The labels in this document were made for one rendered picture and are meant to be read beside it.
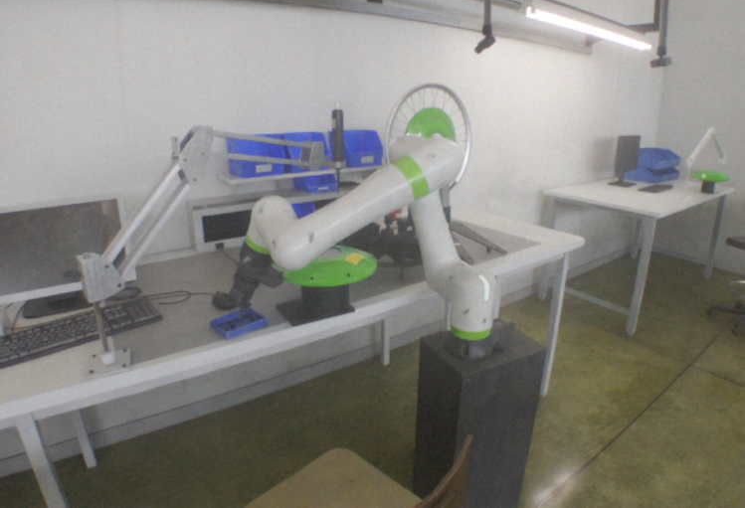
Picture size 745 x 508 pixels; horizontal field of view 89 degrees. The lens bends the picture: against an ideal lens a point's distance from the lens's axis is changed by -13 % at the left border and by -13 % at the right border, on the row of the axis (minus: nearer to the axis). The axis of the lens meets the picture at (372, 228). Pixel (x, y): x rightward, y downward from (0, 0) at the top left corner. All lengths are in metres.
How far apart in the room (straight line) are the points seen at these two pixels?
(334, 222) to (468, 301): 0.47
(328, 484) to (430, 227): 0.75
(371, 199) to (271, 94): 1.21
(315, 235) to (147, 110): 1.18
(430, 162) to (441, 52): 1.72
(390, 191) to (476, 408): 0.70
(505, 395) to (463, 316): 0.30
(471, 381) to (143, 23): 1.79
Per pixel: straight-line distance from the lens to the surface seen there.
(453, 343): 1.34
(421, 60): 2.62
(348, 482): 1.20
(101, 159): 1.99
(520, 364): 1.39
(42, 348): 1.36
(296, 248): 0.99
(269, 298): 1.44
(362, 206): 1.02
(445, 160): 1.08
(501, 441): 1.55
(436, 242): 1.33
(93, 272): 1.11
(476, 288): 1.24
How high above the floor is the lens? 1.50
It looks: 16 degrees down
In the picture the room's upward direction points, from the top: straight up
